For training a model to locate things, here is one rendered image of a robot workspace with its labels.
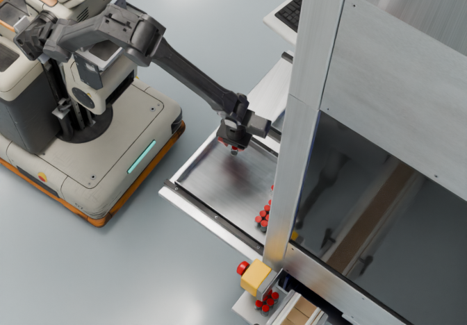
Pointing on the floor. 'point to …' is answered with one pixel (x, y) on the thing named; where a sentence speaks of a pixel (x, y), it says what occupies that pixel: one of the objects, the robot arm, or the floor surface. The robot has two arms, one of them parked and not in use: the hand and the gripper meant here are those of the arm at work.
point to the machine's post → (302, 110)
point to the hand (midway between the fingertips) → (233, 146)
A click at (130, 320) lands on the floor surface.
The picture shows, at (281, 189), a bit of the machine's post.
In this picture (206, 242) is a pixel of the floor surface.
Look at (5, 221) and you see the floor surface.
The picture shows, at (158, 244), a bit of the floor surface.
